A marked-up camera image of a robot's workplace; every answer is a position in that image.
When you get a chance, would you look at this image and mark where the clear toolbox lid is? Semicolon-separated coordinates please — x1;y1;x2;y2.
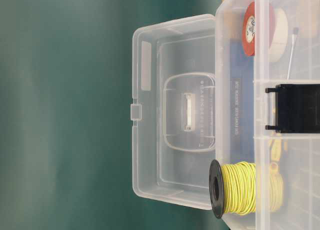
130;14;216;210

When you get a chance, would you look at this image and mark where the clear plastic toolbox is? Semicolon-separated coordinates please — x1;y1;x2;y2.
215;0;320;230

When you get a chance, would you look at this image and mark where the black toolbox latch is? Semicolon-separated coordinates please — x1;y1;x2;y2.
265;84;320;134

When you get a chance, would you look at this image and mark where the screwdriver with metal shaft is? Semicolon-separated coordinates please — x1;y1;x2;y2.
287;27;299;80

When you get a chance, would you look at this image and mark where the red tape roll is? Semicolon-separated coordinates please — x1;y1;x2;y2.
242;1;276;57

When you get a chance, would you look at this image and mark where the white tape roll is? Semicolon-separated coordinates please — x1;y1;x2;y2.
269;8;289;63

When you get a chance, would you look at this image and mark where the yellow wire spool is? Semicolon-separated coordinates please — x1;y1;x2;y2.
209;158;285;219

